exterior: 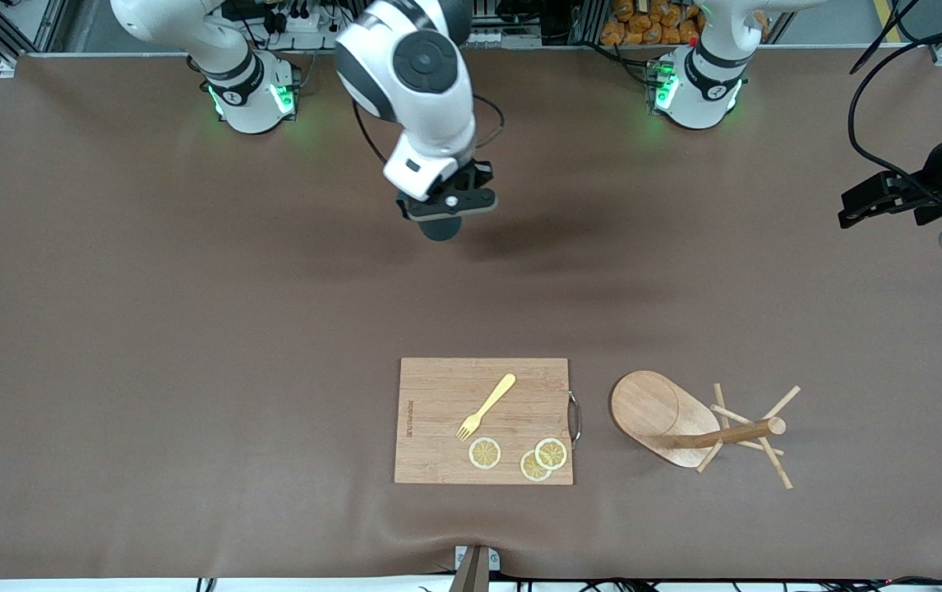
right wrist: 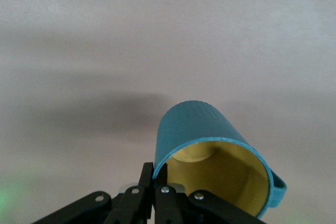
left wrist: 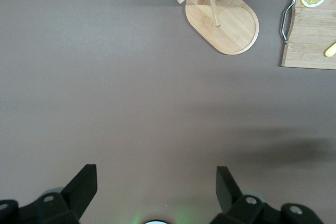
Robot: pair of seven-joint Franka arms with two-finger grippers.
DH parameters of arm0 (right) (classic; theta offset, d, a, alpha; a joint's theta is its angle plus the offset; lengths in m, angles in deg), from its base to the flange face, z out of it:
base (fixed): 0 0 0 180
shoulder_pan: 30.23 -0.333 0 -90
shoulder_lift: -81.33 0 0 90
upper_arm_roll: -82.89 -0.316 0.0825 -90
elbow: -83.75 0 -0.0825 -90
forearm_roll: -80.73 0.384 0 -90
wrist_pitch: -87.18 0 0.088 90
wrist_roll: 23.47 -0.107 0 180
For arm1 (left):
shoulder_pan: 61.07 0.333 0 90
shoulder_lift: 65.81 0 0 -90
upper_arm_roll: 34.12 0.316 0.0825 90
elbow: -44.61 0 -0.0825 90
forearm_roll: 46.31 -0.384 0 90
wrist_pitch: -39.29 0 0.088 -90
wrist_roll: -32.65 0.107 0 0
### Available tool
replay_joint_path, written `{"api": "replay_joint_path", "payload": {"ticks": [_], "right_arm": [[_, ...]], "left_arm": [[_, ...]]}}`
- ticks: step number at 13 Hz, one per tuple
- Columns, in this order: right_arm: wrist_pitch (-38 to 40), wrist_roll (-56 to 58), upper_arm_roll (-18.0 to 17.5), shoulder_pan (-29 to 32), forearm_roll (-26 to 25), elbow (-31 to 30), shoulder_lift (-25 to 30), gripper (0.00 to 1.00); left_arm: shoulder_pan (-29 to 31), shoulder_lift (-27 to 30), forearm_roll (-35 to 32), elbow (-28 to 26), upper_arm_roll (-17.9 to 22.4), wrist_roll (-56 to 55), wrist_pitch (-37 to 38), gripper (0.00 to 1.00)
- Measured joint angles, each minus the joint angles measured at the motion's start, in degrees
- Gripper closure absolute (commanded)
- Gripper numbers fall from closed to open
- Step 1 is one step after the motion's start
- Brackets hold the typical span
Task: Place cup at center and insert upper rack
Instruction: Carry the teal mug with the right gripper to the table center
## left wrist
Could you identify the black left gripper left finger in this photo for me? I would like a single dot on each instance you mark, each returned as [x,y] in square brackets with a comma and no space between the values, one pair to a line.
[65,203]

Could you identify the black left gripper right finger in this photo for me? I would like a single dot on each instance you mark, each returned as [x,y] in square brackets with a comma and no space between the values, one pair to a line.
[236,208]

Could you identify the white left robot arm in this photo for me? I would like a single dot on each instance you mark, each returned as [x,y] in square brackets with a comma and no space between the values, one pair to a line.
[157,222]

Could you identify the wooden mug rack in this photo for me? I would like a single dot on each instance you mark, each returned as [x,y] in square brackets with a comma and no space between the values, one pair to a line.
[231,30]

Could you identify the yellow plastic fork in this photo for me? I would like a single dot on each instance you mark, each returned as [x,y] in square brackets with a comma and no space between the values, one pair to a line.
[331,49]

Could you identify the bamboo cutting board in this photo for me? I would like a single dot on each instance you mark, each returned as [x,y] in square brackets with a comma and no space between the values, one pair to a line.
[309,37]

